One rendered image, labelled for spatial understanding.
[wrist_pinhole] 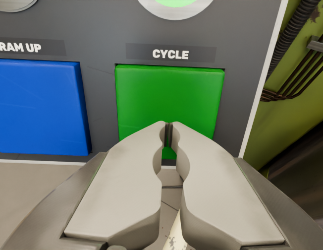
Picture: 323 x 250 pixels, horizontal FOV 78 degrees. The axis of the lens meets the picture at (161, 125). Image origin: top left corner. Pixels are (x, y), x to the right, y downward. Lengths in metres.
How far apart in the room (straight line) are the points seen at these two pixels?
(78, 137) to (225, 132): 0.12
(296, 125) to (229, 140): 0.42
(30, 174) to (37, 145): 1.19
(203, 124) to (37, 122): 0.13
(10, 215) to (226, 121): 1.28
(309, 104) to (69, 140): 0.47
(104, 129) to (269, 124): 0.48
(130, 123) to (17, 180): 1.28
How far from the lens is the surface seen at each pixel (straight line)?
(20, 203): 1.35
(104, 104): 0.16
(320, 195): 0.52
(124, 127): 0.15
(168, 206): 1.15
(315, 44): 0.42
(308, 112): 0.55
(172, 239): 0.50
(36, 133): 0.18
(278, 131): 0.61
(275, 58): 0.43
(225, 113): 0.16
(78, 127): 0.17
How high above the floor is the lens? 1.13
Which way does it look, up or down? 58 degrees down
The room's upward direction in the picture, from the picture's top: 4 degrees clockwise
